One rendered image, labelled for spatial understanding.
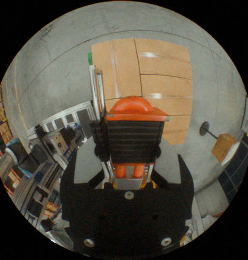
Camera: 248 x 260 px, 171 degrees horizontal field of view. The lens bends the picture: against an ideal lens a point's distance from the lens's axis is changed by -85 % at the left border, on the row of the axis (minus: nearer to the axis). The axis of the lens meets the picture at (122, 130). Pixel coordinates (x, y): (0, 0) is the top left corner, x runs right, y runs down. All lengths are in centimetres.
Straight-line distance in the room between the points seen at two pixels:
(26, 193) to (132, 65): 136
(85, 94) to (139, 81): 94
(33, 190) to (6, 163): 40
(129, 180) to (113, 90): 69
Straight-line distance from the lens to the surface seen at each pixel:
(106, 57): 83
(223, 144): 184
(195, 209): 173
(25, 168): 64
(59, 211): 108
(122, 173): 18
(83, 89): 146
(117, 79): 76
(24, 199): 88
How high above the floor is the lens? 130
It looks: 62 degrees down
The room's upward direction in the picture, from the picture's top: 176 degrees counter-clockwise
